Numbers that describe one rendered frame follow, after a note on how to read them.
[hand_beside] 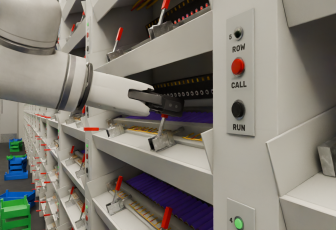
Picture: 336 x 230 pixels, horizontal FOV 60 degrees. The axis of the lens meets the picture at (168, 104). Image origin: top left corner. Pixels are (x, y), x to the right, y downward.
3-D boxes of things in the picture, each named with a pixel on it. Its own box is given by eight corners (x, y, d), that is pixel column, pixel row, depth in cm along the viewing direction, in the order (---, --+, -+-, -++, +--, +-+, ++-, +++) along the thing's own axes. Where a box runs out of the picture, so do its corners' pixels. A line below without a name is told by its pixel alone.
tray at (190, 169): (222, 210, 34) (201, 133, 33) (96, 148, 88) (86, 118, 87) (326, 147, 43) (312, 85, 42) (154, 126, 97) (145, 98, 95)
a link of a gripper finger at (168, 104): (145, 110, 49) (179, 117, 52) (153, 110, 46) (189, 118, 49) (149, 91, 49) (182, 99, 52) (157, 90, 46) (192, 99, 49)
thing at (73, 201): (88, 261, 95) (75, 223, 94) (62, 206, 149) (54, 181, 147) (143, 231, 104) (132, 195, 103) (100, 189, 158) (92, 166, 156)
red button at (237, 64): (241, 73, 28) (241, 57, 28) (230, 75, 30) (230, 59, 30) (248, 74, 29) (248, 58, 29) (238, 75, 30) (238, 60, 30)
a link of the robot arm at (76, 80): (52, 109, 47) (71, 112, 48) (59, 109, 39) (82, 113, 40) (63, 59, 48) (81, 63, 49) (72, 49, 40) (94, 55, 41)
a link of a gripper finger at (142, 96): (107, 94, 44) (124, 100, 49) (154, 100, 41) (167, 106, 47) (109, 86, 44) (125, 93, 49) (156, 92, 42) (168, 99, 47)
